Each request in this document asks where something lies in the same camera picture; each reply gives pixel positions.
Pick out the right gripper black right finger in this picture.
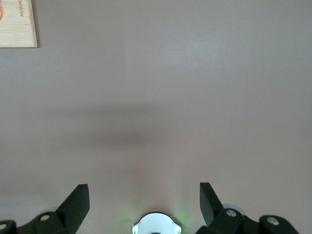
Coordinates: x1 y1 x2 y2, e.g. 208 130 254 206
196 182 300 234

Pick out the bamboo cutting board with handle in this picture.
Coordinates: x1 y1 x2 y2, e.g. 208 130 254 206
0 0 39 48

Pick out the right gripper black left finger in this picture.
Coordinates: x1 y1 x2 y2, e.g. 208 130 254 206
0 184 90 234

